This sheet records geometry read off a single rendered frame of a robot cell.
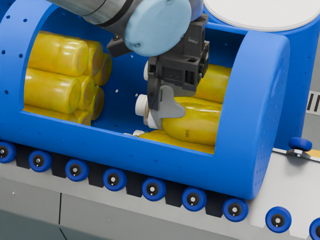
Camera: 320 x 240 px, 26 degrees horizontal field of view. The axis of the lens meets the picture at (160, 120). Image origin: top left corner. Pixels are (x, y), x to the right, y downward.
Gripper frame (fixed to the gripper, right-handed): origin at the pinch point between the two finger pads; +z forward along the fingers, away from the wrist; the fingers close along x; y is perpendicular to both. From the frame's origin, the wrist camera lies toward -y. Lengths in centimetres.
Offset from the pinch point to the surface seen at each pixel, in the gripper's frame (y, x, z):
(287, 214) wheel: 24.3, -4.4, 12.2
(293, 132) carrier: 18, 50, 38
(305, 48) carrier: 18, 49, 13
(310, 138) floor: 18, 134, 108
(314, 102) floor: 16, 157, 107
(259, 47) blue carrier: 15.0, 4.6, -13.6
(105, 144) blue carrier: -6.5, -8.8, 1.7
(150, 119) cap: -1.1, -1.8, 0.4
